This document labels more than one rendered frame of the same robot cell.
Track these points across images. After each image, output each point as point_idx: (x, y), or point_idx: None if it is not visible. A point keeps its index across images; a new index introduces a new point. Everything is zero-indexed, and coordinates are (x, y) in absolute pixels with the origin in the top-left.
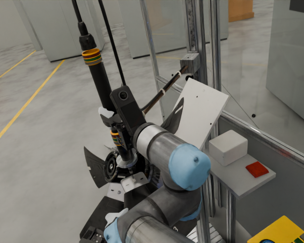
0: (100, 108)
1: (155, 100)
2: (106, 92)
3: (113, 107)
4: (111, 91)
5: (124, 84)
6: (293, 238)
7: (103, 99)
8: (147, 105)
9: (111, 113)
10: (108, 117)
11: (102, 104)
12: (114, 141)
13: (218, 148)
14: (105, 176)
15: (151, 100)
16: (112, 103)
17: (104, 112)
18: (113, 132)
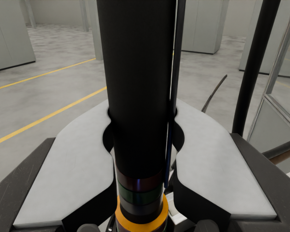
0: (99, 104)
1: None
2: (138, 25)
3: (148, 131)
4: (179, 37)
5: (258, 54)
6: None
7: (107, 61)
8: (275, 153)
9: (92, 174)
10: (26, 213)
11: (107, 91)
12: (117, 230)
13: None
14: (109, 226)
15: None
16: (153, 112)
17: (79, 137)
18: (121, 210)
